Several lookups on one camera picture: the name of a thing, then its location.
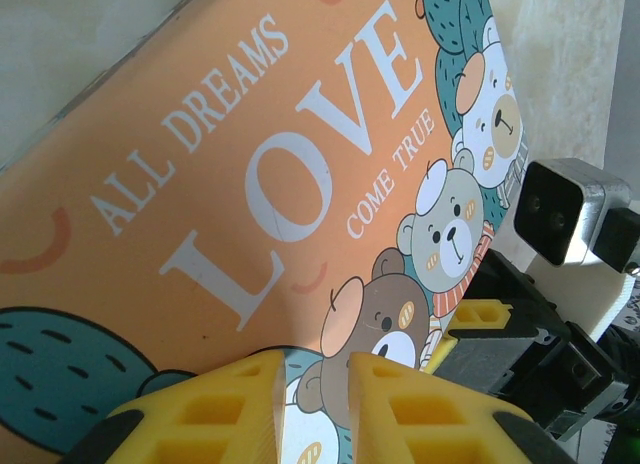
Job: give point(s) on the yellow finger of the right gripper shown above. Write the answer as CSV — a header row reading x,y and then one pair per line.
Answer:
x,y
480,316
490,361

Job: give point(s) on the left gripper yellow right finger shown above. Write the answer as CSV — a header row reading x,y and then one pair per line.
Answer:
x,y
420,419

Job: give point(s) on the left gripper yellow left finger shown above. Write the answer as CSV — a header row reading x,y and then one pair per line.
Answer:
x,y
210,414

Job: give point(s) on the orange bear print tin box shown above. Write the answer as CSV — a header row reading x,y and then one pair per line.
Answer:
x,y
200,209

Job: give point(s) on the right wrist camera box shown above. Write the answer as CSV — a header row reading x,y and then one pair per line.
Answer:
x,y
555,214

